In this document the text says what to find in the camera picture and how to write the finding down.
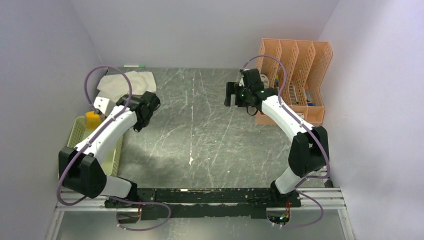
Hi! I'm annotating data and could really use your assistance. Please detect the white towel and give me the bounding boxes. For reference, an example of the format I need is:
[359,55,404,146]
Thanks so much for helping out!
[96,70,158,103]

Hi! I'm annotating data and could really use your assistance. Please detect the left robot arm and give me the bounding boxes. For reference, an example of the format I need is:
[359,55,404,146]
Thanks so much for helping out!
[58,91,161,208]

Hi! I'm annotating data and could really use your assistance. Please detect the orange file organizer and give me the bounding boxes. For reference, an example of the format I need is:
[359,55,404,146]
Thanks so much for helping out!
[255,38,333,127]

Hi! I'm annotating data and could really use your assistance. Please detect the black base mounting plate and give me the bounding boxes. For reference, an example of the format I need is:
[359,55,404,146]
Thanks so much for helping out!
[104,187,301,220]

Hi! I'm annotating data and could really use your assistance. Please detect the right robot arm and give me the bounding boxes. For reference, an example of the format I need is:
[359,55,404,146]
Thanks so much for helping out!
[224,68,330,207]

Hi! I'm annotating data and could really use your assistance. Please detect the yellow brown bear towel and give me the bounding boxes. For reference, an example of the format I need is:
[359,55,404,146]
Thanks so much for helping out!
[84,111,103,131]

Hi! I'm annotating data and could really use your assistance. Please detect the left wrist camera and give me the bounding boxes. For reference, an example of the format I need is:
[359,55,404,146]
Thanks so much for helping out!
[93,96,111,116]

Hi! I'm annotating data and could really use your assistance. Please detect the aluminium frame rails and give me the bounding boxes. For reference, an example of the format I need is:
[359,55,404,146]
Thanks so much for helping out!
[56,184,355,240]

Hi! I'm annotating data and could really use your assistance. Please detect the white green marker pen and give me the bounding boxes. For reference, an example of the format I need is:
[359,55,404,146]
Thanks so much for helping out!
[123,64,145,68]

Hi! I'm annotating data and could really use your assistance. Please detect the green plastic basket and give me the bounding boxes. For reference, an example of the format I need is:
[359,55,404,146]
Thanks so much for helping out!
[62,116,124,177]

